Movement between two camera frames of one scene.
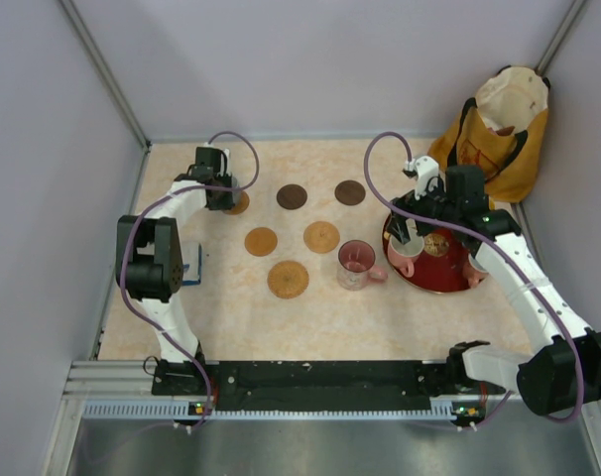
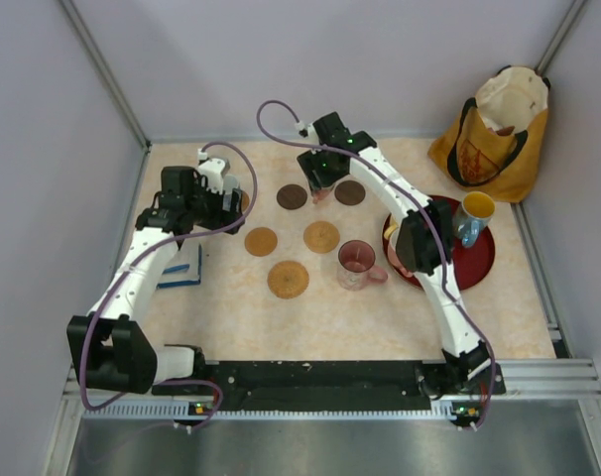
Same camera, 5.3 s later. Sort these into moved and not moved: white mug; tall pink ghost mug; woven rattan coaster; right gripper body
Moved: white mug; right gripper body
Not moved: tall pink ghost mug; woven rattan coaster
